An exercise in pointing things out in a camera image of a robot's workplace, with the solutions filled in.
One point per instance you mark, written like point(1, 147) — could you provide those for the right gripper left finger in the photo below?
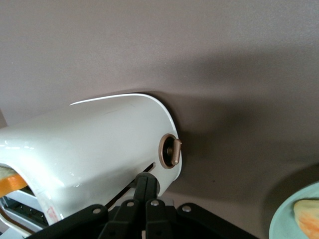
point(124, 219)

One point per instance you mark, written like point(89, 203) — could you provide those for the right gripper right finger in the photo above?
point(158, 219)

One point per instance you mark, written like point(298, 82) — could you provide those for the white two-slot toaster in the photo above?
point(99, 149)

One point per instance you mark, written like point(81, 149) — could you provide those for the toast slice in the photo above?
point(10, 183)

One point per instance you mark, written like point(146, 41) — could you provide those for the pale green plate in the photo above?
point(281, 224)

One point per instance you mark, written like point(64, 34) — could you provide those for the triangular golden pastry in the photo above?
point(309, 219)

